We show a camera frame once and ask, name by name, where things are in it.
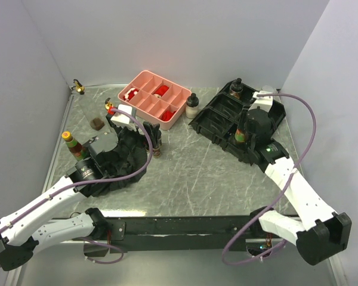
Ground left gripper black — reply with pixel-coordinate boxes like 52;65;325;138
107;115;159;173

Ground sauce bottle yellow cap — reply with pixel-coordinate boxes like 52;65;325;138
234;128;248;144
61;131;88;161

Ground pink divided organizer tray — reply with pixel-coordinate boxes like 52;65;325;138
118;70;192;130

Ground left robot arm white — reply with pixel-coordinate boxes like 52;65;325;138
0;122;162;271

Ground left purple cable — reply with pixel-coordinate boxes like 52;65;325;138
0;107;155;271

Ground white salt bottle black cap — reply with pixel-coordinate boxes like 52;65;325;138
186;93;199;119

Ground red santa sock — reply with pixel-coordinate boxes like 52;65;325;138
123;88;139;101
153;85;169;98

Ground brown spice bottle black cap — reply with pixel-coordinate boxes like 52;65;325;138
229;78;243;99

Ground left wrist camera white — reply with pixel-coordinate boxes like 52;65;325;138
110;104;137;130

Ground dark spice jar black lid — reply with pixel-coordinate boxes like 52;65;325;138
153;145;162;158

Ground blue label white granule bottle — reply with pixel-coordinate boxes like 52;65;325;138
261;85;277;94

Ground glass oil bottle gold spout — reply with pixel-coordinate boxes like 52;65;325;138
105;98;113;111

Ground purple cable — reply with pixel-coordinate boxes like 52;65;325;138
221;92;317;266
0;107;155;271

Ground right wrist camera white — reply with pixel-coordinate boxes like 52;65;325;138
249;91;273;113

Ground black cloth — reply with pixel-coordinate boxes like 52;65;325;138
91;145;147;197

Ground red santa sock left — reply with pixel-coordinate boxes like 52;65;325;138
123;88;139;101

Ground red santa sock middle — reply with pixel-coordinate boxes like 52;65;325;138
153;85;169;98

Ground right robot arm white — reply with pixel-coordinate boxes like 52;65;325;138
239;107;352;265

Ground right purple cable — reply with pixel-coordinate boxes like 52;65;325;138
221;92;317;266

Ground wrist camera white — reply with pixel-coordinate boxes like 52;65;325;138
249;91;273;113
110;104;137;130

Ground black compartment bin rack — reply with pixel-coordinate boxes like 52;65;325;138
189;81;289;171

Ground red sock front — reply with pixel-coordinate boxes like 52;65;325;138
161;110;176;122

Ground black base beam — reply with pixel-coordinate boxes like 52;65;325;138
85;208;251;252

